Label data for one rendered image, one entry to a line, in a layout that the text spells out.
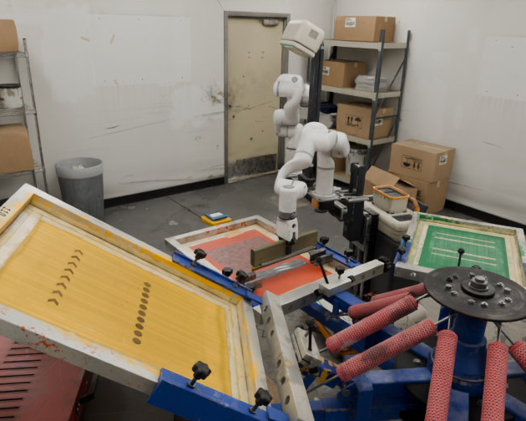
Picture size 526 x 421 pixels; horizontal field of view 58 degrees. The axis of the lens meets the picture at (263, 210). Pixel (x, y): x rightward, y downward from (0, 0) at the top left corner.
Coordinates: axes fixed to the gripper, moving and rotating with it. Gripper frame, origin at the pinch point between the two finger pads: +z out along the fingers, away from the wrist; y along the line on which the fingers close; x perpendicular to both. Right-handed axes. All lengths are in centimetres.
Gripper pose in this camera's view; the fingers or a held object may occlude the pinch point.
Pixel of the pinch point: (285, 248)
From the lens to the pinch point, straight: 210.0
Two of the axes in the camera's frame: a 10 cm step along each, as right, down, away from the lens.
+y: -6.0, -3.1, 7.3
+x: -8.0, 2.1, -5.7
